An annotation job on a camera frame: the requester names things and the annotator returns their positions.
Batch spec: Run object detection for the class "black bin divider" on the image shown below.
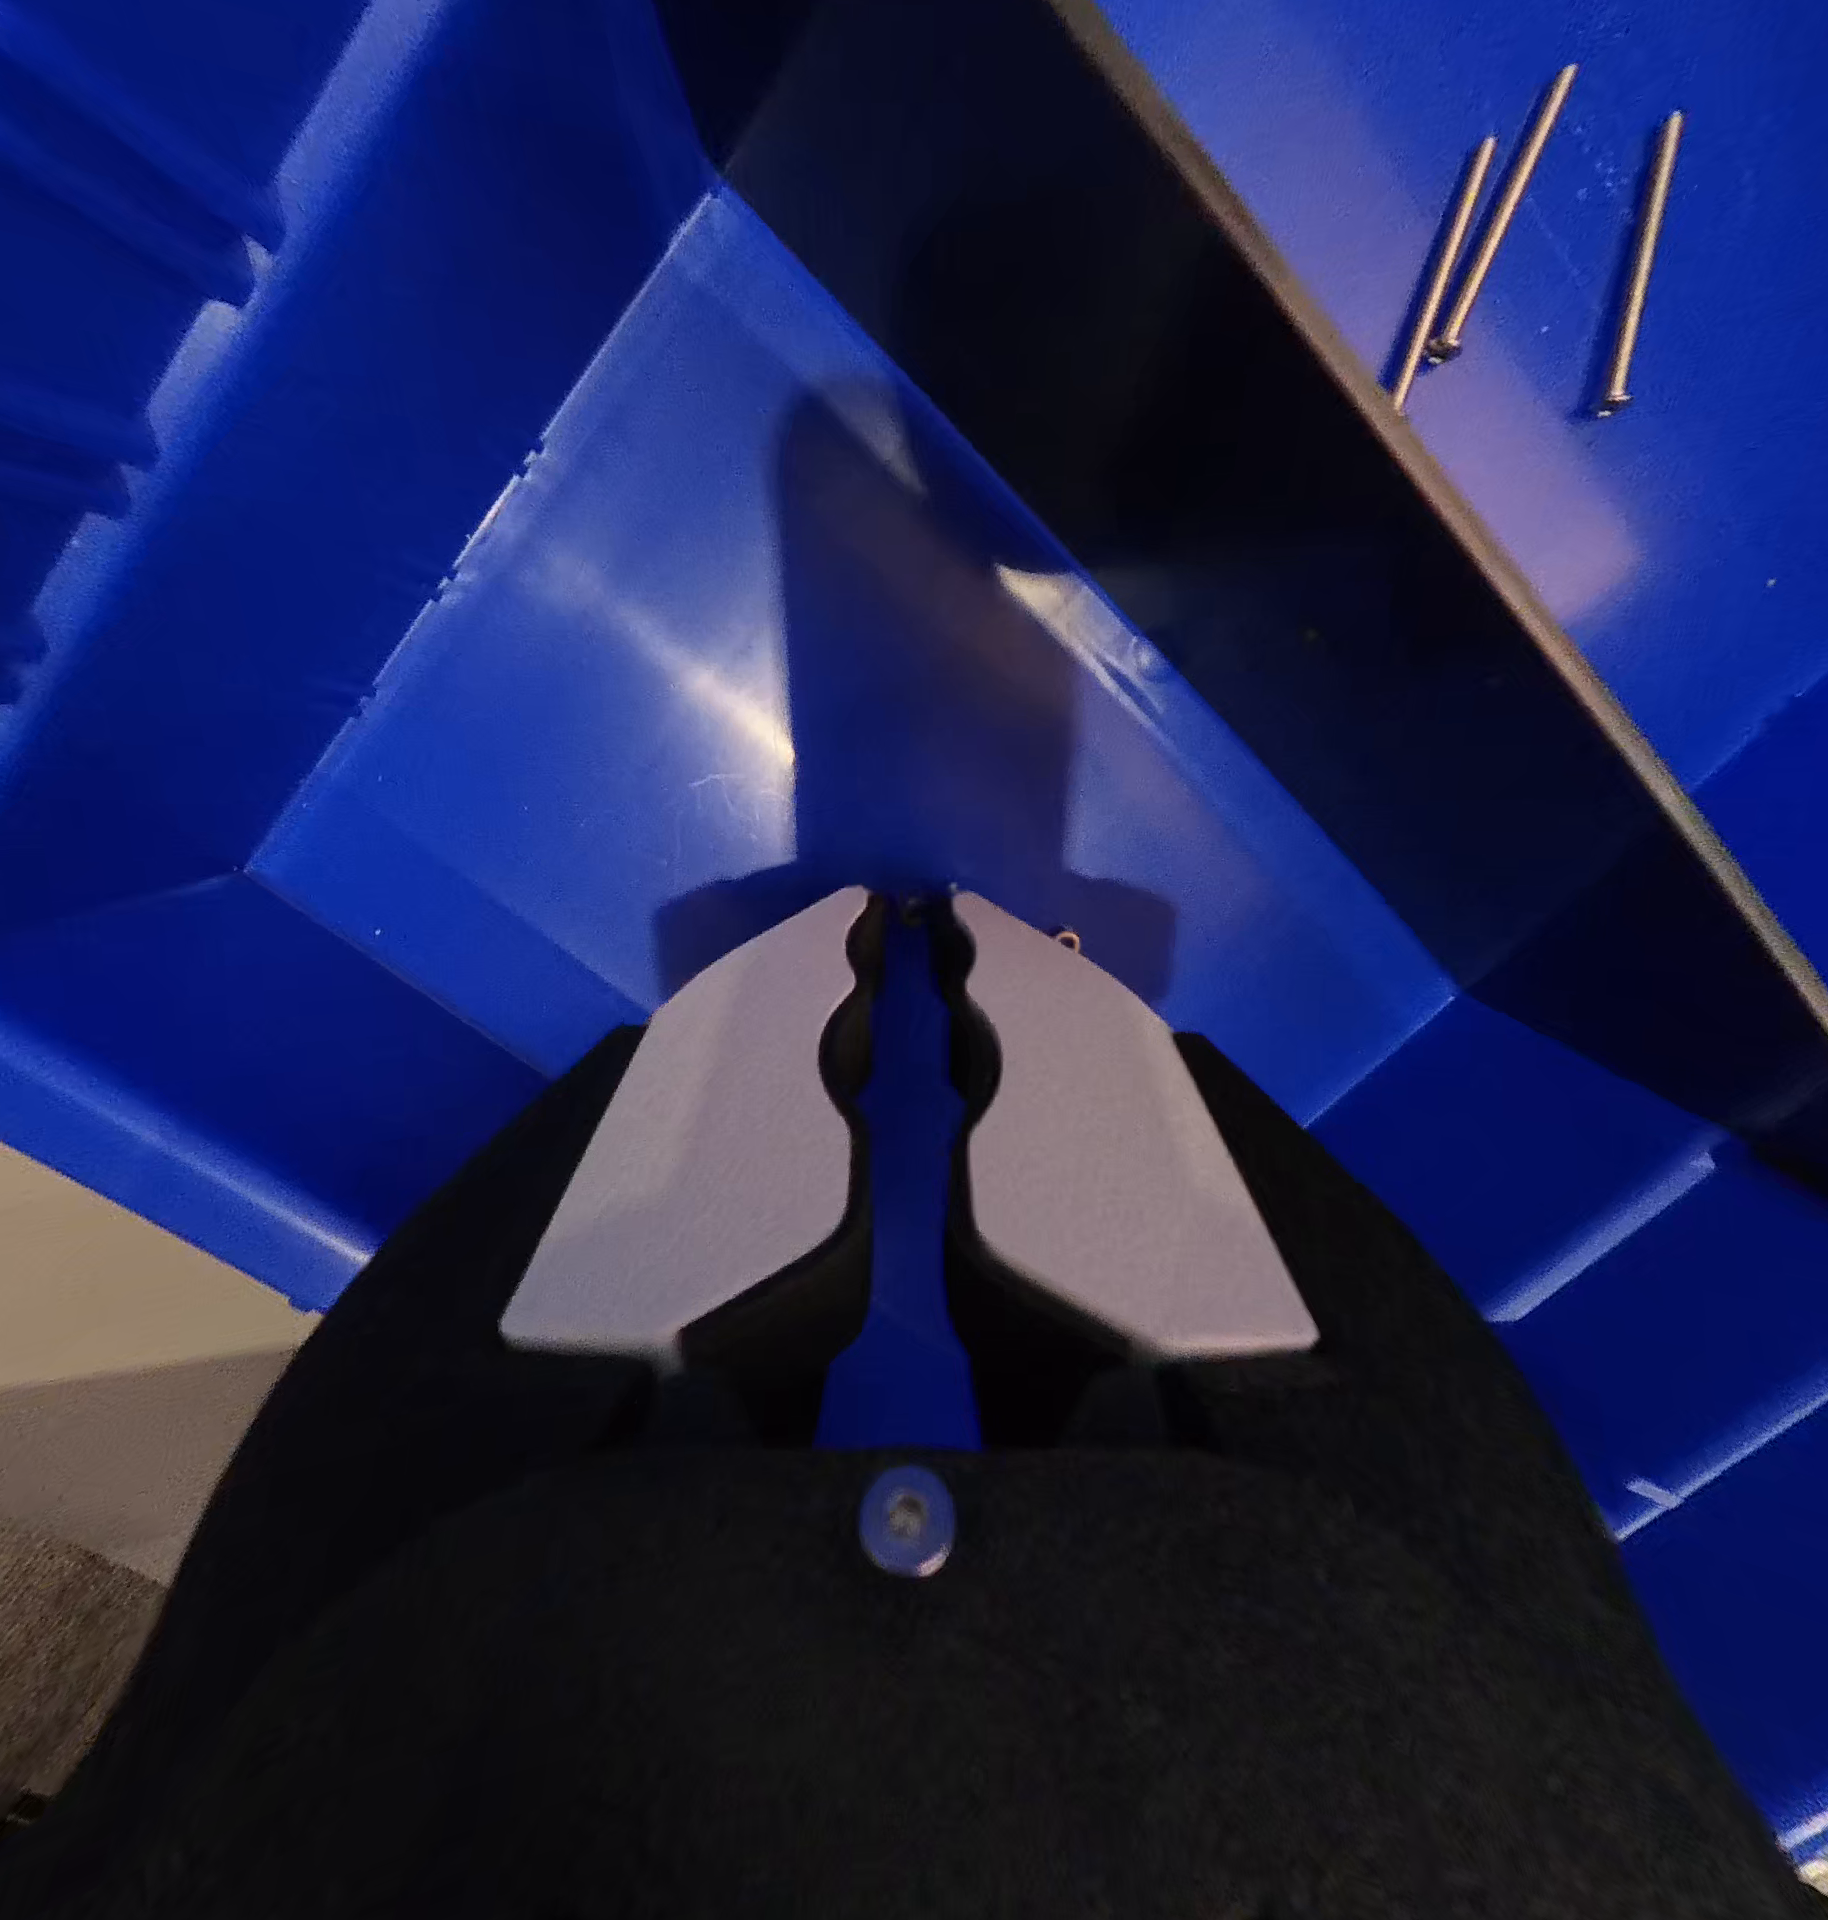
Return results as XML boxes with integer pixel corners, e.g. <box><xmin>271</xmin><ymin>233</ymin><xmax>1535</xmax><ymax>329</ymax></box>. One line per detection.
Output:
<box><xmin>711</xmin><ymin>0</ymin><xmax>1828</xmax><ymax>1203</ymax></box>

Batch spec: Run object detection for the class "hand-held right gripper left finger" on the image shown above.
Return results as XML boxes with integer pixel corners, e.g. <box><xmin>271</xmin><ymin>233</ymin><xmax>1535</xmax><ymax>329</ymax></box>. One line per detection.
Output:
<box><xmin>498</xmin><ymin>885</ymin><xmax>874</xmax><ymax>1448</ymax></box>

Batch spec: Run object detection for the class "blue bin with black divider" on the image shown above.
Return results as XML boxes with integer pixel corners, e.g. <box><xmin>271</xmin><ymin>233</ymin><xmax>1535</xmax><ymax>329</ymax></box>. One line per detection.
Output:
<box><xmin>0</xmin><ymin>0</ymin><xmax>1828</xmax><ymax>1853</ymax></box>

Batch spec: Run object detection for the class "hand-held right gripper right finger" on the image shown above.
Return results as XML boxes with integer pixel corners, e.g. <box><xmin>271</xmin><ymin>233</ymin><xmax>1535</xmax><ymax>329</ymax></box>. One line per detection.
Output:
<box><xmin>933</xmin><ymin>887</ymin><xmax>1321</xmax><ymax>1448</ymax></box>

